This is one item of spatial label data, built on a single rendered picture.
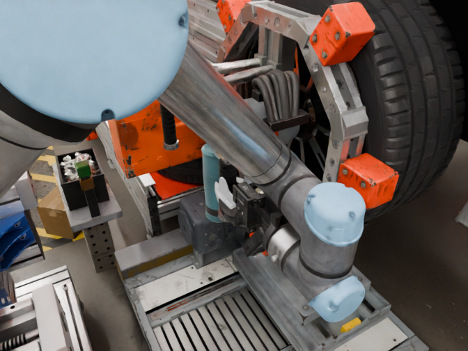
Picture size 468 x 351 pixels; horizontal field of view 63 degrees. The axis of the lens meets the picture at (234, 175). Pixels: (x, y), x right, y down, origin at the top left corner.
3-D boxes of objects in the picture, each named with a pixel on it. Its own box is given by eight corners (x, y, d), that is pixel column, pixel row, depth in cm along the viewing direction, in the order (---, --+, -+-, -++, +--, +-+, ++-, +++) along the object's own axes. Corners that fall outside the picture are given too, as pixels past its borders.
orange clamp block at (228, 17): (259, 17, 101) (247, -13, 102) (233, 21, 98) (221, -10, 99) (249, 33, 107) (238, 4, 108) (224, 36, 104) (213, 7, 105)
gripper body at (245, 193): (265, 171, 71) (305, 208, 62) (263, 207, 76) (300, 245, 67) (229, 183, 68) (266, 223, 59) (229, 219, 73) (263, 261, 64)
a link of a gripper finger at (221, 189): (216, 164, 76) (245, 185, 70) (216, 186, 80) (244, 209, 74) (203, 168, 75) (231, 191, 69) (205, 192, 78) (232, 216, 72)
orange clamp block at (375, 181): (360, 178, 84) (392, 200, 78) (333, 189, 81) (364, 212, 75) (366, 151, 80) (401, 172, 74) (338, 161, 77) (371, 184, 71)
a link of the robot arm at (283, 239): (315, 262, 64) (275, 281, 61) (299, 245, 68) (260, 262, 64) (321, 230, 60) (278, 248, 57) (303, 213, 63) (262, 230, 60)
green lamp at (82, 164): (92, 175, 119) (89, 165, 116) (79, 179, 117) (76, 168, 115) (89, 169, 122) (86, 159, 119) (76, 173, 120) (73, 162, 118)
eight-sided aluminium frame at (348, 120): (340, 255, 97) (390, 37, 66) (320, 264, 95) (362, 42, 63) (235, 156, 136) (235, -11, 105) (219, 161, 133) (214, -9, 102)
